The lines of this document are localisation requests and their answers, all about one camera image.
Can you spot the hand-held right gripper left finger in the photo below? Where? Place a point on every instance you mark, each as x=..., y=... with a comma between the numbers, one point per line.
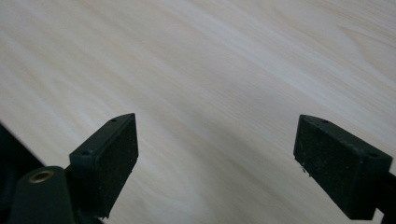
x=104, y=168

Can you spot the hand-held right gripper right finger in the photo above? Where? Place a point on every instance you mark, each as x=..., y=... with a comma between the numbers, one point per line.
x=339, y=168

